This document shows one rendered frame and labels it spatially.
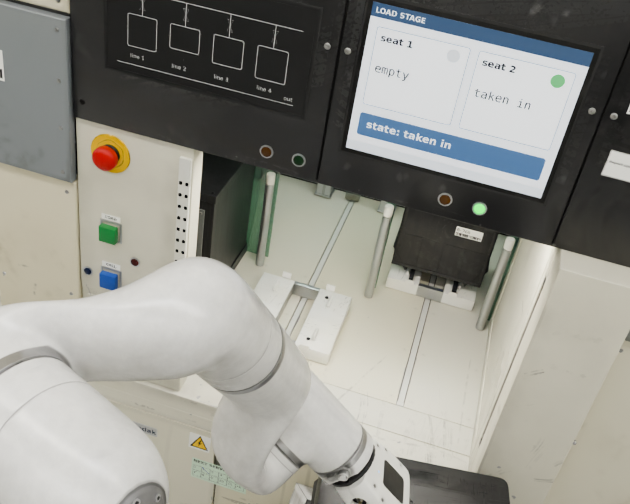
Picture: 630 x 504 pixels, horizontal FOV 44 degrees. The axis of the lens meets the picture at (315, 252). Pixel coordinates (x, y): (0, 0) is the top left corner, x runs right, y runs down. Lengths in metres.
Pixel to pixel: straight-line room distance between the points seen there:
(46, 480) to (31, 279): 0.99
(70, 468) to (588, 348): 0.83
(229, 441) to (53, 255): 0.67
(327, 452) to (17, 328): 0.47
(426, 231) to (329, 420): 0.88
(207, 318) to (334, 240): 1.39
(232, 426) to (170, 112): 0.52
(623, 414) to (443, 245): 0.63
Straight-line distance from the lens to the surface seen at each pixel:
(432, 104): 1.08
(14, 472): 0.58
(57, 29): 1.23
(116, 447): 0.56
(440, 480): 1.24
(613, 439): 1.39
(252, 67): 1.12
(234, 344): 0.66
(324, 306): 1.73
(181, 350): 0.63
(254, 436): 0.86
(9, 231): 1.49
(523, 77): 1.05
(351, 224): 2.07
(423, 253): 1.81
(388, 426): 1.55
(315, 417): 0.96
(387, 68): 1.07
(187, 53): 1.15
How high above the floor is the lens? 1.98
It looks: 35 degrees down
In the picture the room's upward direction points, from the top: 10 degrees clockwise
